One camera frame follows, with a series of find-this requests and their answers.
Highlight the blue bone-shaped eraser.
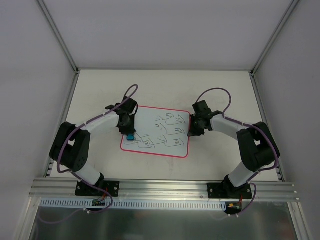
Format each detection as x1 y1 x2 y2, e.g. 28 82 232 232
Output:
126 133 135 141

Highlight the pink-framed whiteboard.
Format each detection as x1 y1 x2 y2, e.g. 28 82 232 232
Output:
120 106 190 159

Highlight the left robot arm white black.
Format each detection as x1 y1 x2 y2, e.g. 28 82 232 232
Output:
49 97 138 196

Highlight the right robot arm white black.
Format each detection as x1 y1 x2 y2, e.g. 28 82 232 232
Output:
188 100 280 198

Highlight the right small circuit board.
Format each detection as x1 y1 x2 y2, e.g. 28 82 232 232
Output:
226 203 243 211

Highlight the left green circuit board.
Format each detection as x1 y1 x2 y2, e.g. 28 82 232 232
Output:
92 199 106 207

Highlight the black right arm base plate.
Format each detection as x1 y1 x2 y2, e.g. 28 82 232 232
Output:
206 182 253 200

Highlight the aluminium right side rail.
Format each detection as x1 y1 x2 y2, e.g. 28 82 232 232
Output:
249 72 286 182

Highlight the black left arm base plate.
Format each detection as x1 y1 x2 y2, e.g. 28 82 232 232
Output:
74 180 120 197

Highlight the aluminium left rear corner post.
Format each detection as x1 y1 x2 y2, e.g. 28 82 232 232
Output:
35 0 79 74

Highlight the aluminium corner post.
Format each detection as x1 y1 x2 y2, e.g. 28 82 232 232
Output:
35 0 79 74
250 0 300 76

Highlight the aluminium left side rail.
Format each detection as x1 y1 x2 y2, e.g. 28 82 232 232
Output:
42 71 80 178

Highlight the aluminium front mounting rail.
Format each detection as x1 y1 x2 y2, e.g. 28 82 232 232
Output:
29 177 301 202

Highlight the white slotted cable duct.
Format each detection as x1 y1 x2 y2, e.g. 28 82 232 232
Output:
39 198 227 211

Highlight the aluminium right rear corner post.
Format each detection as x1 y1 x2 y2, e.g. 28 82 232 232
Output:
250 0 300 76

